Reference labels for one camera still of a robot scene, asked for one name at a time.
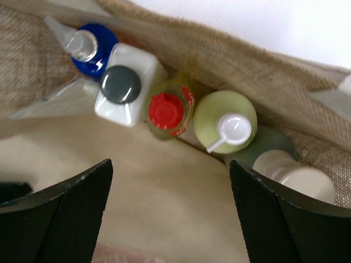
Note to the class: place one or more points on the orange bottle with blue cap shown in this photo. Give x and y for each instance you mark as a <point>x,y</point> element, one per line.
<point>95,62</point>

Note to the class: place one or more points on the light green lotion bottle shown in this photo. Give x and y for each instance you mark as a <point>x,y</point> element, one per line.
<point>225,122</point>

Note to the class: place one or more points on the yellow bottle with red cap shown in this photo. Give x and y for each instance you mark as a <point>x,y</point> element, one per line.
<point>170,106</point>

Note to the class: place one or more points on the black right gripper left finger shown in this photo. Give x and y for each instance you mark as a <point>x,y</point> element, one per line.
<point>60,223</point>

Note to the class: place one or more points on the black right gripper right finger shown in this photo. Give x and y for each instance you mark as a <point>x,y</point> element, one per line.
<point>282,225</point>

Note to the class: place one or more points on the white bottle with grey cap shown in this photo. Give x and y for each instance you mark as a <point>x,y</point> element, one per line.
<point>126,83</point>

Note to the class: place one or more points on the burlap canvas tote bag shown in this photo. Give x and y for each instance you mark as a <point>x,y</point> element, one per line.
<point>168,201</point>

